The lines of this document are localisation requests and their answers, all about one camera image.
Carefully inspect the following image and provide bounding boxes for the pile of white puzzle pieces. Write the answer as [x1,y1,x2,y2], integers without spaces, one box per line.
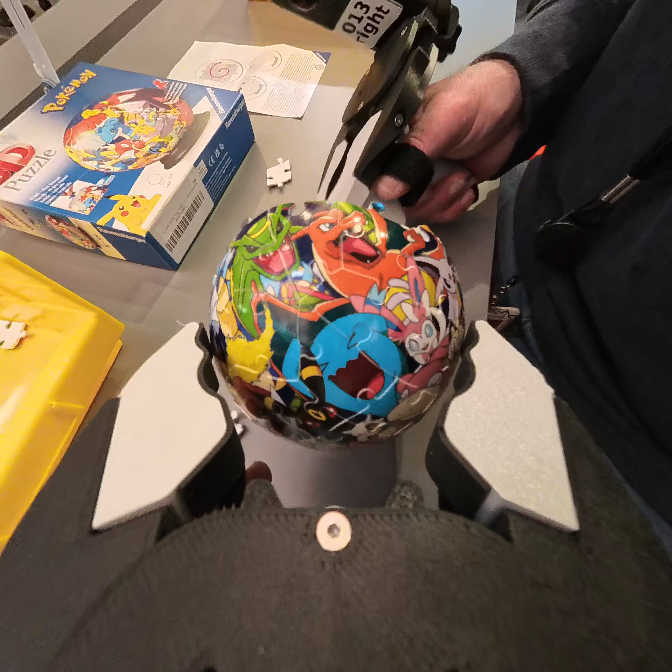
[0,317,28,352]

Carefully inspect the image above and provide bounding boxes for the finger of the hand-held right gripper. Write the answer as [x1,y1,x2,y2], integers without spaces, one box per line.
[318,120,359,202]

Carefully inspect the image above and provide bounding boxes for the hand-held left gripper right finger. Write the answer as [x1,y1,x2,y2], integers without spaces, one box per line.
[424,320,581,532]

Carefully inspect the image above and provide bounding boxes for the white printed paper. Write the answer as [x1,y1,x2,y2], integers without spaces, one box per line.
[167,40,333,119]

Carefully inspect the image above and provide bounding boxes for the colourful puzzle ball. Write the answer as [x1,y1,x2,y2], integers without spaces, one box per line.
[209,199,467,452]

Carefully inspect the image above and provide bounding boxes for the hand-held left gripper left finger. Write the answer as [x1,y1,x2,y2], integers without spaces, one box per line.
[92,322,247,531]

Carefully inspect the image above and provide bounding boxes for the metal key clip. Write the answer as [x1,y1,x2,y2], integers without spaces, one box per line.
[487,277,522,333]

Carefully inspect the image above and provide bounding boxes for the blue white puzzle box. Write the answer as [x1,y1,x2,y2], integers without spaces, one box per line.
[0,61,257,272]

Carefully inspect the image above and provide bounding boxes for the person's blue jeans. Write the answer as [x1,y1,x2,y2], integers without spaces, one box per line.
[493,173,532,359]

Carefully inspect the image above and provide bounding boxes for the black round object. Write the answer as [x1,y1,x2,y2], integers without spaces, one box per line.
[534,205,611,270]

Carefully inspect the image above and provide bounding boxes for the yellow cardboard box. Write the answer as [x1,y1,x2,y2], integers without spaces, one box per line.
[0,249,126,553]

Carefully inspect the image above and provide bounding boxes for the clear plastic strip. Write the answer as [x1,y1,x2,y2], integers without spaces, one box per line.
[9,0,62,88]

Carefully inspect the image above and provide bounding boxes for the person's right forearm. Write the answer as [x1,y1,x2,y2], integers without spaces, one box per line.
[471,0,672,175]

